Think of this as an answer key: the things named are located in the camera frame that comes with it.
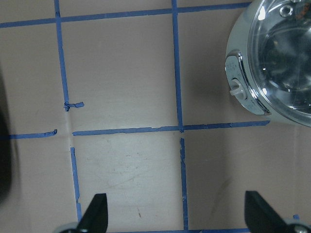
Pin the glass pot lid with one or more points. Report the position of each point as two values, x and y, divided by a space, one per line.
279 53

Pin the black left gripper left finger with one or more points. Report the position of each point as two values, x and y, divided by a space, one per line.
95 218

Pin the brown paper table mat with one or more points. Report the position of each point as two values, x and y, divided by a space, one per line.
130 98

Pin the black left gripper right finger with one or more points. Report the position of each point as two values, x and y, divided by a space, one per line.
260 217

